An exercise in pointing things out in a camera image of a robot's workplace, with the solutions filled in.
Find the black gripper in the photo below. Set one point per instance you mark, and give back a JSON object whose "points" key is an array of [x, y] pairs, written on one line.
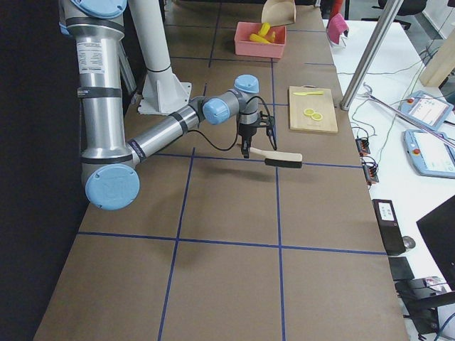
{"points": [[246, 131]]}

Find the beige hand brush black bristles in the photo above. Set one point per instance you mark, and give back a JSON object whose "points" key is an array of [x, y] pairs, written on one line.
{"points": [[279, 159]]}

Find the yellow toy corn cob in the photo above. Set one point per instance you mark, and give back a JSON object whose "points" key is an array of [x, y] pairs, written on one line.
{"points": [[253, 37]]}

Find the tan toy ginger root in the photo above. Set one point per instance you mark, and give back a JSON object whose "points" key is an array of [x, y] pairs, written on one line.
{"points": [[271, 37]]}

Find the beige plastic dustpan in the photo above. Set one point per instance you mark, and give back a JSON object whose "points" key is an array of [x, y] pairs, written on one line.
{"points": [[279, 12]]}

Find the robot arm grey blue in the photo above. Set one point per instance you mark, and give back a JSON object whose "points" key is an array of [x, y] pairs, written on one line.
{"points": [[109, 160]]}

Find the pink plastic bin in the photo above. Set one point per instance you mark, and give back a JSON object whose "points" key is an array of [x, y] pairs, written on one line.
{"points": [[243, 46]]}

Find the bamboo cutting board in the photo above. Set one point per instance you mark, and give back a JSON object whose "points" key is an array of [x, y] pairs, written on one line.
{"points": [[321, 104]]}

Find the lemon slice lower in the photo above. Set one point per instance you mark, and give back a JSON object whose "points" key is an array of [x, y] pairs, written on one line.
{"points": [[317, 116]]}

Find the yellow-green plastic knife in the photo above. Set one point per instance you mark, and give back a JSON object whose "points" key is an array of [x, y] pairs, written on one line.
{"points": [[313, 93]]}

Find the orange black connector block far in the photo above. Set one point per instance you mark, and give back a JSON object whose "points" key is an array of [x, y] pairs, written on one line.
{"points": [[363, 146]]}

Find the orange black connector block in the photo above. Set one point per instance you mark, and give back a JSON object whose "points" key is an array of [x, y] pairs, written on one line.
{"points": [[363, 146], [370, 171]]}

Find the orange black connector block near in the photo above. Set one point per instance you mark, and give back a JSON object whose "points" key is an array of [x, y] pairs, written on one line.
{"points": [[370, 171]]}

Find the pink cloth on stand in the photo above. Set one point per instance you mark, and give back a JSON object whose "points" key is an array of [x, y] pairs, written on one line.
{"points": [[337, 30]]}

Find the black power box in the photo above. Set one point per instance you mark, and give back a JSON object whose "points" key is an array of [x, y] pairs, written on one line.
{"points": [[388, 226]]}

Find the teach pendant near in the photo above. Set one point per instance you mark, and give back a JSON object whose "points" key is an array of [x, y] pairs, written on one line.
{"points": [[428, 155]]}

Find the teach pendant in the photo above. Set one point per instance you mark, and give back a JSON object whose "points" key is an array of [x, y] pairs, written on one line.
{"points": [[426, 109], [428, 155]]}

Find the teach pendant far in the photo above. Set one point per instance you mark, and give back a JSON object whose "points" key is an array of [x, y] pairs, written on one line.
{"points": [[426, 109]]}

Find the black monitor corner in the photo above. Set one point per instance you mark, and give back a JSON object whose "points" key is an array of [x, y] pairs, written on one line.
{"points": [[437, 231]]}

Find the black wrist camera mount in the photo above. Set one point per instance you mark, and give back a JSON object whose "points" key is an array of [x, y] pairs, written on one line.
{"points": [[267, 122]]}

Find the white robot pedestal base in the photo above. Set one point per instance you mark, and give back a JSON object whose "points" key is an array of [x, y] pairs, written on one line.
{"points": [[163, 93]]}

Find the aluminium frame post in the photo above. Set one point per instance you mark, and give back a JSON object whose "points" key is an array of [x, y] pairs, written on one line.
{"points": [[380, 31]]}

